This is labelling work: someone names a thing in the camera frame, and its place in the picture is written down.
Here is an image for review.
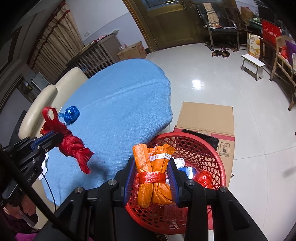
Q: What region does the blue medicine box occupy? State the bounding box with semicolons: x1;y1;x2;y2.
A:
178;166;197;179

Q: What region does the white plastic bag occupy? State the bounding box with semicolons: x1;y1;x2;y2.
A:
174;158;185;169

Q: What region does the orange plastic bag bundle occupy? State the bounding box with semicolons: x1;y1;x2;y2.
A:
132;144;176;208

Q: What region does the red plastic bag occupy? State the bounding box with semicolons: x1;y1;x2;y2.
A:
40;107;94;174

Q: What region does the blue plastic bag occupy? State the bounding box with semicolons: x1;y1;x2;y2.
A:
58;106;80;125

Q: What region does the person's left hand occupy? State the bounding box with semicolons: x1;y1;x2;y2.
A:
4;195;36;219

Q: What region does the clear plastic tray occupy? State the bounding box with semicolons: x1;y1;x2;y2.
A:
163;203;188;222

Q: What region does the red plastic mesh basket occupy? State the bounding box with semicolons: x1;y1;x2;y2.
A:
125;132;226;235

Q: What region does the cream leather sofa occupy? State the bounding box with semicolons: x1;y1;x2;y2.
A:
18;67;89;227

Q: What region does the white air conditioner unit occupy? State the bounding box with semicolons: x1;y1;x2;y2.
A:
31;72;50;91

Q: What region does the flat cardboard box on floor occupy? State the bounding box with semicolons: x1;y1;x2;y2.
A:
174;102;235;187

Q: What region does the blue tablecloth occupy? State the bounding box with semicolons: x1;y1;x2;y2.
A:
42;59;173;205

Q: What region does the beige curtain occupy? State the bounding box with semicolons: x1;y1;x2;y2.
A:
27;1;84;83

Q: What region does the wooden radiator cabinet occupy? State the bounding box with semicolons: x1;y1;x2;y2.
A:
66;33;121;78

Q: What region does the pair of dark slippers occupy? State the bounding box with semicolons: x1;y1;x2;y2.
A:
212;50;230;58

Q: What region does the small white stool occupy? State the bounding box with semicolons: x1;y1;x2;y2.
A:
241;54;266;81

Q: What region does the wooden double door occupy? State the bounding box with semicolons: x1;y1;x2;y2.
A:
124;1;237;52

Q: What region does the rattan chair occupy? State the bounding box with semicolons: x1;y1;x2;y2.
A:
269;35;295;111

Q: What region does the yellow printed carton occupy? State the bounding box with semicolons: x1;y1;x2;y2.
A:
247;33;261;59

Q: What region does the black metal armchair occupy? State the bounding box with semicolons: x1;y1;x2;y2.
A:
196;3;240;51

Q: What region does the red gift bag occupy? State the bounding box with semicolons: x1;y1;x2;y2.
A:
261;20;281;45

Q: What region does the purple bag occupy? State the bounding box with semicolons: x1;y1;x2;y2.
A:
285;40;296;65

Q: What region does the brown cardboard box by wall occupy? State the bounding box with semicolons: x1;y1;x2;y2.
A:
117;41;147;61

